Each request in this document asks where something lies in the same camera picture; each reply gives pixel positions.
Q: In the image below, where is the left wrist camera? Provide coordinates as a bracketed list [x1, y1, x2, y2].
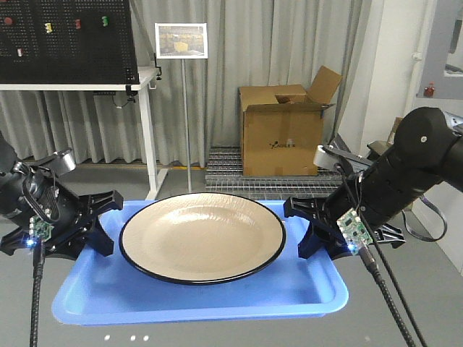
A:
[30, 148, 76, 176]

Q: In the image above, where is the white standing desk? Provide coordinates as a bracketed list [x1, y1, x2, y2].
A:
[1, 67, 169, 200]

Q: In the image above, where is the cardboard box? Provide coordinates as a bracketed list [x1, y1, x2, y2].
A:
[239, 66, 342, 176]

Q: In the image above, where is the black pegboard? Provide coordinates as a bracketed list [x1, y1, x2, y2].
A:
[1, 1, 139, 85]

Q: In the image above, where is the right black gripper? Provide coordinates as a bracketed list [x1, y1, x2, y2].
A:
[283, 107, 462, 259]

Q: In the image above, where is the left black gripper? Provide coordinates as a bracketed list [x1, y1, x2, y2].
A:
[1, 161, 124, 260]

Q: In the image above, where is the beige plate black rim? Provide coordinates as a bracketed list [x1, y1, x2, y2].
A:
[119, 193, 286, 285]

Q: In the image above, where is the sign on metal stand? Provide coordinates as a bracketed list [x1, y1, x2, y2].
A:
[154, 23, 208, 193]

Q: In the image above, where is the metal floor grating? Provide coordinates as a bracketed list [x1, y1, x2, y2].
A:
[205, 147, 341, 200]

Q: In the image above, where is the blue plastic tray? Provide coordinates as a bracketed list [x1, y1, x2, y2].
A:
[52, 217, 349, 325]

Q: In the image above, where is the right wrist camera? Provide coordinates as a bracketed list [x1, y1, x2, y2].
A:
[313, 145, 373, 174]

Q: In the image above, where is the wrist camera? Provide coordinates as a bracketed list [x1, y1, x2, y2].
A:
[313, 145, 373, 174]
[30, 148, 76, 176]

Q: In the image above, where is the left braided cable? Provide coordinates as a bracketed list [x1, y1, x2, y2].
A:
[28, 241, 45, 347]

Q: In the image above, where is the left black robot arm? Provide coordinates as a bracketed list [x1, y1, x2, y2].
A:
[1, 139, 124, 260]

